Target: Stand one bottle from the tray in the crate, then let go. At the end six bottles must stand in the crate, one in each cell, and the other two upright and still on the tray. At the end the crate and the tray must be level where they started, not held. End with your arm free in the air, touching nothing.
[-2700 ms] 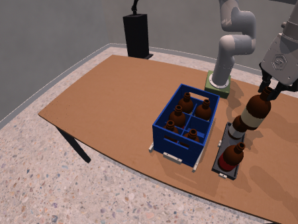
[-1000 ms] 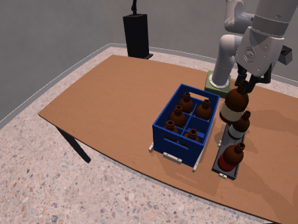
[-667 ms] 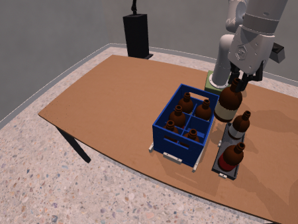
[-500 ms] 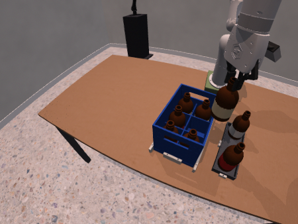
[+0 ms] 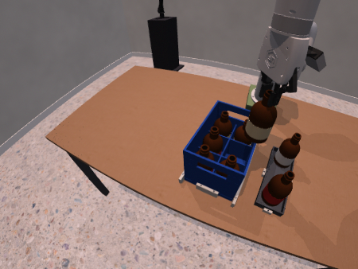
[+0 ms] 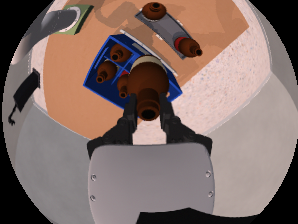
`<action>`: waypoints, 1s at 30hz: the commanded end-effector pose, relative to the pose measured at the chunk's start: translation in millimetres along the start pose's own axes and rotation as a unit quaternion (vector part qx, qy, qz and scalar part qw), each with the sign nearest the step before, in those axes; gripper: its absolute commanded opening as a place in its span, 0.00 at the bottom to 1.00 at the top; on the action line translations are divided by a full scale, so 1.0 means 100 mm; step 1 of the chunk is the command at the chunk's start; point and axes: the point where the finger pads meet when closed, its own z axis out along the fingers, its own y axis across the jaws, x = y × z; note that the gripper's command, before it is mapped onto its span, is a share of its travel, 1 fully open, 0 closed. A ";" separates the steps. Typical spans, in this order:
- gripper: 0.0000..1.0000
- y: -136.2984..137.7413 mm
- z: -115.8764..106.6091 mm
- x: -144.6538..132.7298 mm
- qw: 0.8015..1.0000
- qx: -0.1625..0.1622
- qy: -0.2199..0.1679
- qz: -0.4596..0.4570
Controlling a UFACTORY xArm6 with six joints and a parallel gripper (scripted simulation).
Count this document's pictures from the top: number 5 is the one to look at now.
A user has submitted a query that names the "blue plastic bottle crate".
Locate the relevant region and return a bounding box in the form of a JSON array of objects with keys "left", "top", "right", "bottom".
[{"left": 183, "top": 100, "right": 256, "bottom": 201}]

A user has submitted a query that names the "brown glass bottle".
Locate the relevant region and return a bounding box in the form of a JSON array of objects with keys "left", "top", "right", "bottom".
[
  {"left": 213, "top": 111, "right": 232, "bottom": 138},
  {"left": 216, "top": 154, "right": 239, "bottom": 178},
  {"left": 233, "top": 119, "right": 252, "bottom": 146},
  {"left": 244, "top": 90, "right": 277, "bottom": 144},
  {"left": 261, "top": 170, "right": 294, "bottom": 206},
  {"left": 195, "top": 144, "right": 215, "bottom": 172},
  {"left": 274, "top": 133, "right": 302, "bottom": 168},
  {"left": 202, "top": 127, "right": 223, "bottom": 155}
]

